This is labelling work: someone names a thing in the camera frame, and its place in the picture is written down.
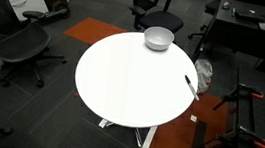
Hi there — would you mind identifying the black laptop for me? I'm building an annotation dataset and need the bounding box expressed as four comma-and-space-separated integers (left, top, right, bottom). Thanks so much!
233, 7, 265, 24

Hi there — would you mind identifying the clear plastic bag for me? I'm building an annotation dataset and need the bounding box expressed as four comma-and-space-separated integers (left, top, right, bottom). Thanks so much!
191, 57, 216, 96

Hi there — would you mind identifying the black office desk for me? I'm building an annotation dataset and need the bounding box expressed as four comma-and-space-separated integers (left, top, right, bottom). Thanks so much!
191, 0, 265, 77

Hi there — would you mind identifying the black clamp orange handle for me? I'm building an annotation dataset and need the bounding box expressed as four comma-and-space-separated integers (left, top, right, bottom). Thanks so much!
214, 122, 265, 148
212, 80, 265, 117

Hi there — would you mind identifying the black support post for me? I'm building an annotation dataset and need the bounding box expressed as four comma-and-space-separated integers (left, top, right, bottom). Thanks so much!
190, 119, 210, 148

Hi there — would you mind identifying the computer mouse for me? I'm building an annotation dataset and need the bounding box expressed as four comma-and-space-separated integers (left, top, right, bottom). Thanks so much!
221, 0, 232, 11

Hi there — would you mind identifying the white metal table base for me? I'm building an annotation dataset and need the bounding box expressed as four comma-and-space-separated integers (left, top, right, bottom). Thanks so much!
95, 117, 160, 148

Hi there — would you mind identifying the black padded office chair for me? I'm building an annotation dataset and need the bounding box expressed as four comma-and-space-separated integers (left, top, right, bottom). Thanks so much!
124, 0, 187, 37

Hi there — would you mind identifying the white drawer cabinet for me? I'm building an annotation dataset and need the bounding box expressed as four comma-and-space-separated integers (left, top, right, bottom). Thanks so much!
0, 0, 51, 25

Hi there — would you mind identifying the small white floor tag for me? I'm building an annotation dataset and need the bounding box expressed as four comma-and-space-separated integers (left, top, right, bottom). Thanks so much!
190, 114, 199, 123

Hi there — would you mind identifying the black chair with star base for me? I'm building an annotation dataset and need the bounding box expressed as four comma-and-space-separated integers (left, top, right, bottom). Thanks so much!
187, 0, 223, 43

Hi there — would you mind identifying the black mesh office chair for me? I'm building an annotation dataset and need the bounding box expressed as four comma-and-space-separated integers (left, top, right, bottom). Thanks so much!
0, 0, 74, 94

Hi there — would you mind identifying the black and silver pen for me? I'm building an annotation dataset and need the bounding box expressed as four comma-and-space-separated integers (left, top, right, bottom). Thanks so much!
181, 74, 203, 102

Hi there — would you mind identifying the silver round bowl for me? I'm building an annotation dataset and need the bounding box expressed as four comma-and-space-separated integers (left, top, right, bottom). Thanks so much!
141, 24, 176, 53

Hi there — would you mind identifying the black hoverboard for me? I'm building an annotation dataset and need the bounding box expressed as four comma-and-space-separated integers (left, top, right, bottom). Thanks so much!
40, 0, 73, 29

